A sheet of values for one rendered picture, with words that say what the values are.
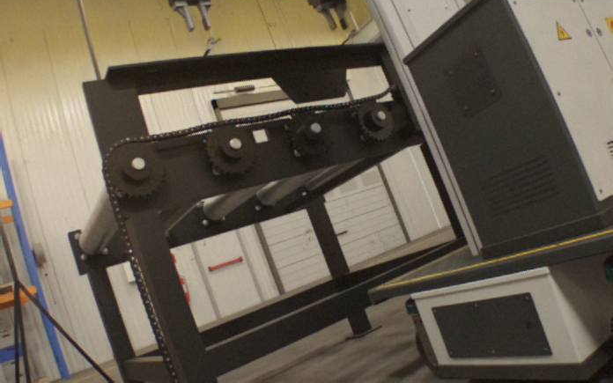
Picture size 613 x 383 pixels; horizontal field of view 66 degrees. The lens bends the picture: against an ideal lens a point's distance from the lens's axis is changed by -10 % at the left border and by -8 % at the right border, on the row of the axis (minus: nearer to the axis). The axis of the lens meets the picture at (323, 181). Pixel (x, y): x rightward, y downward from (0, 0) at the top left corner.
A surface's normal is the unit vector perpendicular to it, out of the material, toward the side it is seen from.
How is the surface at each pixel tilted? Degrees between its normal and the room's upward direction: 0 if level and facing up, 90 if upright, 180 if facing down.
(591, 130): 90
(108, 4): 90
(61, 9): 90
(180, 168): 90
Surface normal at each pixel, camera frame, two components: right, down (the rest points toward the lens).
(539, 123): -0.83, 0.25
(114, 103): 0.51, -0.32
